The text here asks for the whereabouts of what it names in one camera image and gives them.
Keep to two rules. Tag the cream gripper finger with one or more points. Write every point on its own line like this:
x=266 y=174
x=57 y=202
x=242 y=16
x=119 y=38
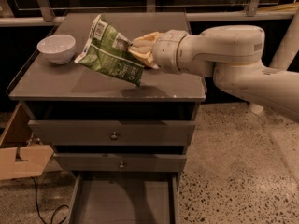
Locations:
x=144 y=43
x=145 y=58

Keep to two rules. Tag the green jalapeno chip bag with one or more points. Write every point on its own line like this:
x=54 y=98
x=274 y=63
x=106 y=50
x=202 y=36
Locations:
x=106 y=52

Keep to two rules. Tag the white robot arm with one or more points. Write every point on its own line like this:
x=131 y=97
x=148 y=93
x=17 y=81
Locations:
x=232 y=56

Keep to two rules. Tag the grey drawer cabinet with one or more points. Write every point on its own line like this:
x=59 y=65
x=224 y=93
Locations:
x=74 y=92

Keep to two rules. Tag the top grey drawer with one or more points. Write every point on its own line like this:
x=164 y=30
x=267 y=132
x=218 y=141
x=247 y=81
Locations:
x=112 y=132

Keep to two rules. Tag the grey drawer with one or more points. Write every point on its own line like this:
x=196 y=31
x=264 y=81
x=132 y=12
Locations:
x=112 y=132
x=124 y=198
x=121 y=162

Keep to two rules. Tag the middle grey drawer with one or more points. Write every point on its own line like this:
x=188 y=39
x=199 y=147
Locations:
x=121 y=162

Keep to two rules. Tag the bottom grey drawer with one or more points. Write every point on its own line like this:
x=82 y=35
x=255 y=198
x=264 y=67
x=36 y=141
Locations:
x=124 y=198

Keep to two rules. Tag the white ceramic bowl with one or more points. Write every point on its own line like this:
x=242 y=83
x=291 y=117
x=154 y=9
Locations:
x=58 y=49

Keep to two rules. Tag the white diagonal pole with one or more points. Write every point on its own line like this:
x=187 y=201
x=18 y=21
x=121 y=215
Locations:
x=285 y=50

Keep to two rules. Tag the wooden cutout board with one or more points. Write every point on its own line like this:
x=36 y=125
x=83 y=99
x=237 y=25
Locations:
x=24 y=161

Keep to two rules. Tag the metal railing frame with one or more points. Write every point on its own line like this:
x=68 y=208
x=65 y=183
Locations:
x=48 y=12

